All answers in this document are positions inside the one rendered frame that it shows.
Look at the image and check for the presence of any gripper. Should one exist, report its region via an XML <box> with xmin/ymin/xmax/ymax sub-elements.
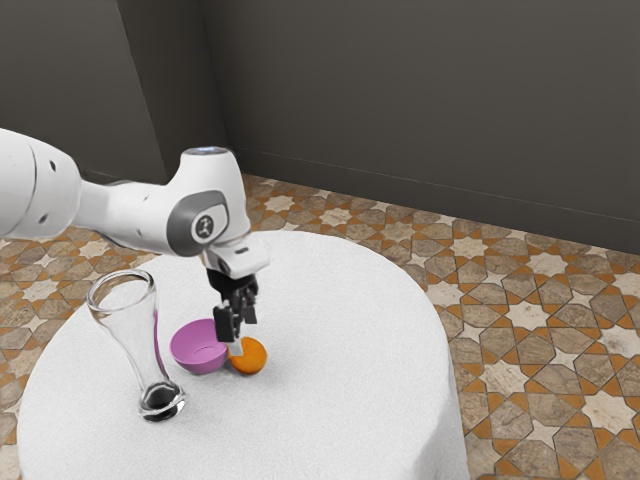
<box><xmin>205</xmin><ymin>267</ymin><xmax>260</xmax><ymax>358</ymax></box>

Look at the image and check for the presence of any orange fruit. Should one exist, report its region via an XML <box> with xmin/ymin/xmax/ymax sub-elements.
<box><xmin>227</xmin><ymin>336</ymin><xmax>268</xmax><ymax>376</ymax></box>

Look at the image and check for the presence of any purple bowl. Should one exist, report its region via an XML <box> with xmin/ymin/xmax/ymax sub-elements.
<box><xmin>169</xmin><ymin>318</ymin><xmax>229</xmax><ymax>376</ymax></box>

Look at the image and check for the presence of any clear tall glass vase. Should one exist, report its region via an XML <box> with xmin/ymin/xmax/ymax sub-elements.
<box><xmin>86</xmin><ymin>269</ymin><xmax>188</xmax><ymax>422</ymax></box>

